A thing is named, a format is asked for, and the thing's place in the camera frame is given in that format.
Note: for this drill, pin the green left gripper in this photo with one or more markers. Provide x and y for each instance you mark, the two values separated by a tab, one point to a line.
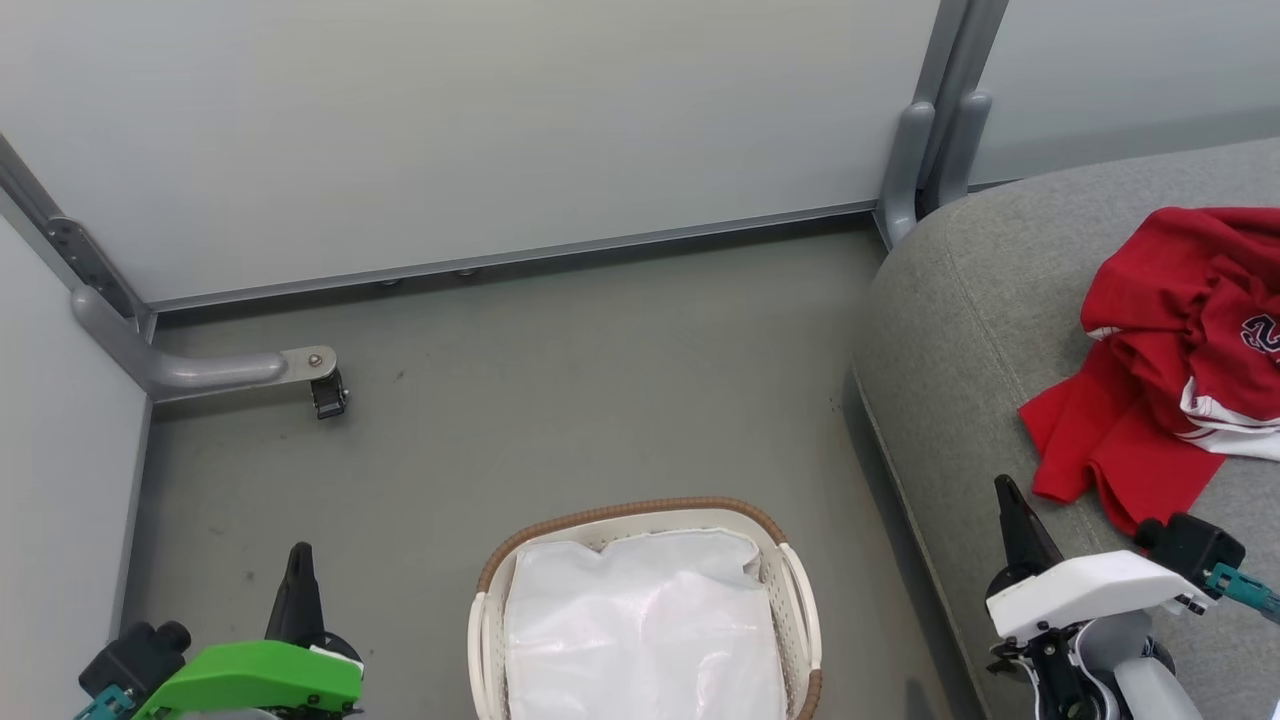
260	680

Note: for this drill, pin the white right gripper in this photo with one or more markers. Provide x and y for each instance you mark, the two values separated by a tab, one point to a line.
1090	585

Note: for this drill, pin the red shirt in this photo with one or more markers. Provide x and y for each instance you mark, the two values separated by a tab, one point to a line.
1170	320

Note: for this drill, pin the grey fabric sofa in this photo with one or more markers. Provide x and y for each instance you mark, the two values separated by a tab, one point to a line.
980	330

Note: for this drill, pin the black caster wheel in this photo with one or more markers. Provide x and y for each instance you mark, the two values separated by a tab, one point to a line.
329	397

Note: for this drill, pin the white laundry basket brown rim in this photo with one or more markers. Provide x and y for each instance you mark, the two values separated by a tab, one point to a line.
795	590

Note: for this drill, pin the white basket liner bag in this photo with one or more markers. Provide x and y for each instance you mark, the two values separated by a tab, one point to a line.
640	630

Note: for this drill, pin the grey metal hinge plate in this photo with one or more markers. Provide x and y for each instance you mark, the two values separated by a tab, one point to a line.
85	262

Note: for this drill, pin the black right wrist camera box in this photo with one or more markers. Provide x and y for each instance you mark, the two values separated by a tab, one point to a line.
1190	550

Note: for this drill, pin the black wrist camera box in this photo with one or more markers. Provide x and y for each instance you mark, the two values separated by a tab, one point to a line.
135	655
1190	550

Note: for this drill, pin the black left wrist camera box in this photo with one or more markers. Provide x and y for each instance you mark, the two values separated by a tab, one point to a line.
135	655

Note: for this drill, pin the grey partition foot with bracket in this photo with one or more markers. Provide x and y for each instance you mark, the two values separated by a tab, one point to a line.
185	370

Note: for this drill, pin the grey aluminium partition rail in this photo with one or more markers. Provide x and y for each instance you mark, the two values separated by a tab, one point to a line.
500	255

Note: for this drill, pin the grey aluminium partition post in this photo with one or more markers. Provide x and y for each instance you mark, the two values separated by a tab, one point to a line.
960	45

